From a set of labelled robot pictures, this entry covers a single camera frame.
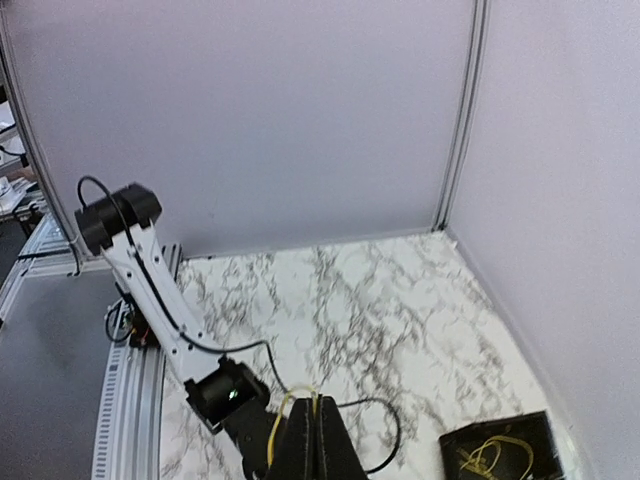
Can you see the black compartment tray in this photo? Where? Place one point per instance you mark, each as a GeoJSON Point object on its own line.
{"type": "Point", "coordinates": [514, 448]}

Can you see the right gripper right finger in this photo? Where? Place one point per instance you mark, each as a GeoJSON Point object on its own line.
{"type": "Point", "coordinates": [335, 455]}

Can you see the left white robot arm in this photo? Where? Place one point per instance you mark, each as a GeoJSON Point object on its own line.
{"type": "Point", "coordinates": [225, 395]}

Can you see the right aluminium corner post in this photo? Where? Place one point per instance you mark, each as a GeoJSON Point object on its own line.
{"type": "Point", "coordinates": [34, 153]}

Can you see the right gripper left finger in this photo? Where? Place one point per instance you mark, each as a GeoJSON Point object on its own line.
{"type": "Point", "coordinates": [295, 457]}

